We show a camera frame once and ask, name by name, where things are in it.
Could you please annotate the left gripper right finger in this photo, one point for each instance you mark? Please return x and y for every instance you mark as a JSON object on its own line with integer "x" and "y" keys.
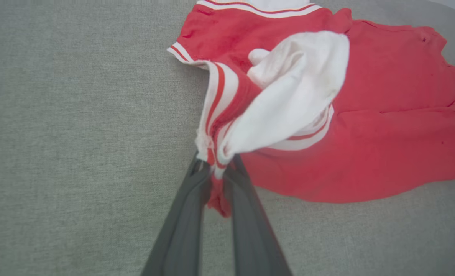
{"x": 254, "y": 237}

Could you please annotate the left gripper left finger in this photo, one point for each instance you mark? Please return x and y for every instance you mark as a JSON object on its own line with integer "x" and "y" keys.
{"x": 181, "y": 237}

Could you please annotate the red garment with white trim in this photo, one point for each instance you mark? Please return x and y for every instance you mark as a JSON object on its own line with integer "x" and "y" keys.
{"x": 384, "y": 134}

